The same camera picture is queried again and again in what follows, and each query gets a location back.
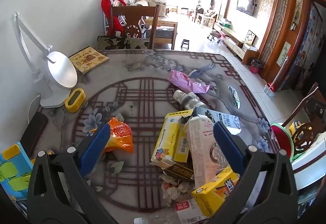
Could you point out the orange snack bag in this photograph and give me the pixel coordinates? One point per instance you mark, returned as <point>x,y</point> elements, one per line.
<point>121,136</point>

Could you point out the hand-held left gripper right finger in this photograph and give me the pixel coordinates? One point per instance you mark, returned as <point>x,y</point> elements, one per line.
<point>226,145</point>

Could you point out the white appliance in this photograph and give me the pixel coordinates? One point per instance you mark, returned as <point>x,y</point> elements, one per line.
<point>309,162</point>

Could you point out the white desk lamp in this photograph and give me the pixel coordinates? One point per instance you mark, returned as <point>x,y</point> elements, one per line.
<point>61,71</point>

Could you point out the yellow medicine box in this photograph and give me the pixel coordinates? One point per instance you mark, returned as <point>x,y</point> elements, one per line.
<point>169,137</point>

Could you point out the rolling stool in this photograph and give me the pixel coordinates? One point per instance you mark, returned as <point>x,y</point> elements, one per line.
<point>214,35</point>

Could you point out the black remote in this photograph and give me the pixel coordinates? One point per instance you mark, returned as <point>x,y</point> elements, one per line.
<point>34,132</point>

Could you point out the patterned paper cup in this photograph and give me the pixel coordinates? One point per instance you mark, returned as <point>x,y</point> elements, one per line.
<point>187,100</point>

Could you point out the crumpled tissue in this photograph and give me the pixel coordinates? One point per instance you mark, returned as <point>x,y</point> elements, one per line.
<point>173,189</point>

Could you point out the bamboo wall painting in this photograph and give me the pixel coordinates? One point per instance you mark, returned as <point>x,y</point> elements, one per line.
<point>283,53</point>

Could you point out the yellow tape dispenser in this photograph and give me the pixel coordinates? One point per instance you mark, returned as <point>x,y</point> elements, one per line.
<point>74,100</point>

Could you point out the white milk carton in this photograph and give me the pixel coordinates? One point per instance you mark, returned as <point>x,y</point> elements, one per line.
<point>203,152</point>

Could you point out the dark brown box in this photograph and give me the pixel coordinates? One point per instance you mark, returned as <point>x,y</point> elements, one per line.
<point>179,170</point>

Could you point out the red bag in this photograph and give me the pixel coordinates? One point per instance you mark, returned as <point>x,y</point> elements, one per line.
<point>107,3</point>

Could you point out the yellow picture book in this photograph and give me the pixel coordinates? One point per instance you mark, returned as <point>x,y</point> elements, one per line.
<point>87,59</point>

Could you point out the wooden sofa bench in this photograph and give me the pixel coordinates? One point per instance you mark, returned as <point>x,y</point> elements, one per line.
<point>165,25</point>

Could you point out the yellow drink carton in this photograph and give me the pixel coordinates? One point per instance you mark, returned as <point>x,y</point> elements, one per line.
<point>212,192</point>

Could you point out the blue and green toy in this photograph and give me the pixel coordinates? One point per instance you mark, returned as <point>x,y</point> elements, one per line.
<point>14,173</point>

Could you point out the pink plastic wrapper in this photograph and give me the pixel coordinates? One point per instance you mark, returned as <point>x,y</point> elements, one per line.
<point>187,82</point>

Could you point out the carved wooden chair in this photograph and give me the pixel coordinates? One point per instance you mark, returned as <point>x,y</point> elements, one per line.
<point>303,134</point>

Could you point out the wooden chair with floral cushion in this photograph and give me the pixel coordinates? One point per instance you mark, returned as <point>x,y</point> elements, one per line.
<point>132,16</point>

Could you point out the red label plastic bottle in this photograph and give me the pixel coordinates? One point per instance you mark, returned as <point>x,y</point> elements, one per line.
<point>183,210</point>

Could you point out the red floor basket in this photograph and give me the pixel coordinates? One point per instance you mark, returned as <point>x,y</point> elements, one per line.
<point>256,67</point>

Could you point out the silver foil wrapper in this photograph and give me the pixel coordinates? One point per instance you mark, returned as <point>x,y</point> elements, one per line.
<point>234,96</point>

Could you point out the red trash bin green rim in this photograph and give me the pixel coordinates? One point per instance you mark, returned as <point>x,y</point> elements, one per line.
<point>281,138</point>

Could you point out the colourful printed panel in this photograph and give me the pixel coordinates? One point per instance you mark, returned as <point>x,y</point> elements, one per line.
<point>309,43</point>

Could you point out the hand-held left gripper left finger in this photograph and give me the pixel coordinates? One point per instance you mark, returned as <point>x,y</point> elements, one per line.
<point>95,146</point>

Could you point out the wall television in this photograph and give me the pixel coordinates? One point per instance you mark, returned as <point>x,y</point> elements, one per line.
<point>245,5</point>

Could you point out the low television cabinet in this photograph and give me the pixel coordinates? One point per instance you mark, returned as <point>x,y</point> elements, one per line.
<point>233,39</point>

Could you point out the broom with dustpan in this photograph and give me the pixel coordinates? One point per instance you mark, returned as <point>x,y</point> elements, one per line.
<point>270,88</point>

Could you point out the white and blue cardboard box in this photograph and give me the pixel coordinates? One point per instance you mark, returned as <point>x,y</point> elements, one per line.
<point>224,118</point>

